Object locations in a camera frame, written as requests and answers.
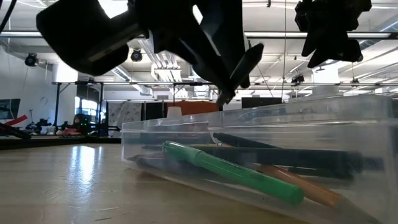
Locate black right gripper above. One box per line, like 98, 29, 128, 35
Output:
294, 0, 373, 69

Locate thin hanging cable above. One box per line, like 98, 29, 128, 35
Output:
281, 0, 287, 99

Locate green marker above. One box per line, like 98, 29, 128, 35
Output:
162, 140, 305, 207

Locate orange pencil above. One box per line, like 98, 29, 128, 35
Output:
253, 163, 384, 224

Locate grey patterned panel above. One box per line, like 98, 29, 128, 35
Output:
107, 101, 142, 133

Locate black background robot arms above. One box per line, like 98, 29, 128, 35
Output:
26, 117, 121, 137

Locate clear plastic supply box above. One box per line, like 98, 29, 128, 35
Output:
120, 94, 398, 224

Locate black background screen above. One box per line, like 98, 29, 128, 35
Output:
241, 96, 283, 110

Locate white plastic cup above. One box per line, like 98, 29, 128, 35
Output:
167, 106, 183, 121

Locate orange partition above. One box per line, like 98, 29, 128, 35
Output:
166, 101, 219, 116

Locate red bar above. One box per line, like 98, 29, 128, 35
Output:
0, 114, 29, 127

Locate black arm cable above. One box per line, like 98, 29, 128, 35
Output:
0, 0, 17, 34

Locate black background rig frame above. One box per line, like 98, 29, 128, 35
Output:
52, 80, 218, 138

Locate thick black marker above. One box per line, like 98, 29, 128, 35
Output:
192, 145, 385, 175

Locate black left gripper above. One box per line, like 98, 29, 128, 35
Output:
129, 0, 251, 106

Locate black aluminium table frame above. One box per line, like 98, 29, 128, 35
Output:
0, 135, 122, 150

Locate dark wall monitor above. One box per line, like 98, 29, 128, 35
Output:
0, 98, 21, 121

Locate person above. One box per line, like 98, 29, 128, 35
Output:
61, 113, 90, 136

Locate thin black pen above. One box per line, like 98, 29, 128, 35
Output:
126, 153, 354, 180

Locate dark brown pencil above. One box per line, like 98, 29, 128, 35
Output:
213, 133, 278, 149

